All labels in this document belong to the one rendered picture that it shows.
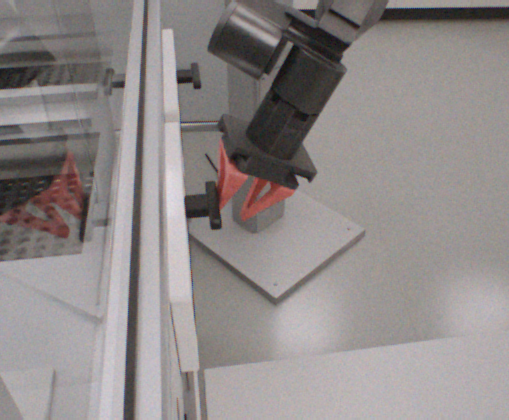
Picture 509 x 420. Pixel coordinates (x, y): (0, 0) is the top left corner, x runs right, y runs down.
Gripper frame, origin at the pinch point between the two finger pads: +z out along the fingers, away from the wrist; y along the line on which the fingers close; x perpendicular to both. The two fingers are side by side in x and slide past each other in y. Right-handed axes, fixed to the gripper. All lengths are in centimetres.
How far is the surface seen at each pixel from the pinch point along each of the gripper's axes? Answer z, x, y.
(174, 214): -1.3, 5.8, 8.0
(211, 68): 42, -165, -42
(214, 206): -1.8, 3.4, 3.5
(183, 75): -1.9, -28.5, 3.8
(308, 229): 55, -86, -73
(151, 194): -5.9, 10.5, 12.3
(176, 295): -0.7, 16.0, 8.5
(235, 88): 20, -93, -28
